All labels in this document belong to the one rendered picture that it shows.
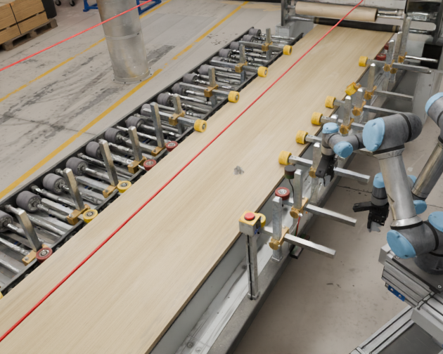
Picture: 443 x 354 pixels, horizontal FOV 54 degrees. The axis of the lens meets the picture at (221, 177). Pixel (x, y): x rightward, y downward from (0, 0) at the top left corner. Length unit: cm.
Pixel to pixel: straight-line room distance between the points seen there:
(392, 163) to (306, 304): 155
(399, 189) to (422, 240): 20
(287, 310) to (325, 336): 29
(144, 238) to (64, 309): 50
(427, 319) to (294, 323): 121
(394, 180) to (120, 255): 130
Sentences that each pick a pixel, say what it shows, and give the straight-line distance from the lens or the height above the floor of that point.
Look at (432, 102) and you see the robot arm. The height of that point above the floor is 154.
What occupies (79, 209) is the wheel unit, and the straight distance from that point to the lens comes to 260.
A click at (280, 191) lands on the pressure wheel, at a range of 242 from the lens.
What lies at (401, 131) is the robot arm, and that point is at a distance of 174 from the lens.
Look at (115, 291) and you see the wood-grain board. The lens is 207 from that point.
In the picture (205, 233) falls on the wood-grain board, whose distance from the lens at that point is 222.
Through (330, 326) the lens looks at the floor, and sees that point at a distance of 297.
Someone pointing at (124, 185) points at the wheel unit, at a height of 91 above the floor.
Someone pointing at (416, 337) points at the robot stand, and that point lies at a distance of 278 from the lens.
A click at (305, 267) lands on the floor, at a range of 324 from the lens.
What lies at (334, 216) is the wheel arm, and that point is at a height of 86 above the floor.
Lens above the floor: 246
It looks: 38 degrees down
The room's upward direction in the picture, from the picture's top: 6 degrees counter-clockwise
